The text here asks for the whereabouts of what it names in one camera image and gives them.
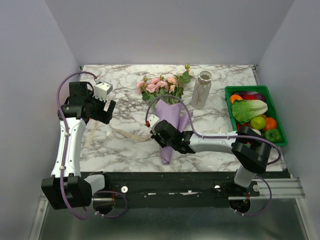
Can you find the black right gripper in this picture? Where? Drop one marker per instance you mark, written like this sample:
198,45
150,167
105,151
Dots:
155,136

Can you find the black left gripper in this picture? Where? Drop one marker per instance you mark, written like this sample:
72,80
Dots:
103,116

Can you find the purple wrapping paper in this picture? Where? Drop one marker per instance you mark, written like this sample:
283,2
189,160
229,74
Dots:
172,114

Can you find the cream ribbon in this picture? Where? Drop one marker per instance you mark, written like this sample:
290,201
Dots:
131,136

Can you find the pink flower bouquet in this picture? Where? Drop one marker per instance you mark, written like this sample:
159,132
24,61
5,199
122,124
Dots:
174,86

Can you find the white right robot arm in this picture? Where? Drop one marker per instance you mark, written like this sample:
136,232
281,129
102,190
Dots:
246,145

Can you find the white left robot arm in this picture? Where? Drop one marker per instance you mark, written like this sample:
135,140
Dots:
66,185

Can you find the white ceramic vase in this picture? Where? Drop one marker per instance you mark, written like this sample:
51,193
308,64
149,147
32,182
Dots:
201,89

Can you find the orange fruit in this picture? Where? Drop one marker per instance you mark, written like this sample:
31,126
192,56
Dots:
235,97

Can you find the green plastic crate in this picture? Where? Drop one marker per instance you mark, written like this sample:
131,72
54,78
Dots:
229,90

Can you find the green lettuce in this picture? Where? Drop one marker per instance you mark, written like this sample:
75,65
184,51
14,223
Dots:
245,110

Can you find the green apple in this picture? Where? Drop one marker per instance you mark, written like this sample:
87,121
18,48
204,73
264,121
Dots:
258,123

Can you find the red purple vegetables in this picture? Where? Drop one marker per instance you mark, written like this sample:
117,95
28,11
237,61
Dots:
251,95

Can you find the orange mini pumpkin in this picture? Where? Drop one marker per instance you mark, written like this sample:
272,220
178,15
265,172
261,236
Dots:
271,124

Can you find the green bell pepper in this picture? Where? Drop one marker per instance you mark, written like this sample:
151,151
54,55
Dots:
273,136

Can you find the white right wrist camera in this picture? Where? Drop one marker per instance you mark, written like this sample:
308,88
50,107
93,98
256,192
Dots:
151,121

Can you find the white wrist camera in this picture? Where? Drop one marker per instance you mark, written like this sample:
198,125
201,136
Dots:
151,121
102,90

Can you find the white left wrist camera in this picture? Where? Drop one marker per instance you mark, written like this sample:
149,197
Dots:
102,90

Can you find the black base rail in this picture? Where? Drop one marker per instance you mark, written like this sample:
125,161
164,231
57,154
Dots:
137,190

